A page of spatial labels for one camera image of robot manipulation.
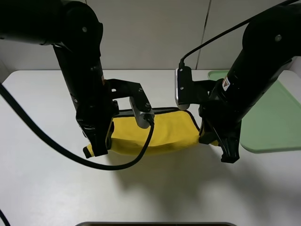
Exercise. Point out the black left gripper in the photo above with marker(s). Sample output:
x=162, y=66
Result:
x=96, y=123

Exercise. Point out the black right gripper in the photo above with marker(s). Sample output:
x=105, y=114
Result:
x=219, y=124

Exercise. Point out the yellow towel with black trim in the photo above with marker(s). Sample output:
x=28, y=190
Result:
x=174, y=130

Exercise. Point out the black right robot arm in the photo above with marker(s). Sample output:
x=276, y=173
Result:
x=269, y=43

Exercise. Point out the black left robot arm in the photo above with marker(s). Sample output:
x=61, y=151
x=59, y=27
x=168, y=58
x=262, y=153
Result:
x=75, y=33

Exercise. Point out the light green plastic tray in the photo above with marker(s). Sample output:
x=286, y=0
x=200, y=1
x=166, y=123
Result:
x=274, y=122

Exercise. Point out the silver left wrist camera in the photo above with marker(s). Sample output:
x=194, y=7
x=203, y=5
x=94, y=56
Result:
x=140, y=116

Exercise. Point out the black left camera bracket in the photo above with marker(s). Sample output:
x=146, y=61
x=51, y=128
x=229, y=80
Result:
x=122, y=89

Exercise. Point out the black camera bracket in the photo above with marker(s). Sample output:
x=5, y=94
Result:
x=204, y=92
x=122, y=89

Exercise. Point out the black right camera bracket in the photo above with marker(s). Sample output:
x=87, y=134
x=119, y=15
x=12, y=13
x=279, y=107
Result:
x=204, y=92

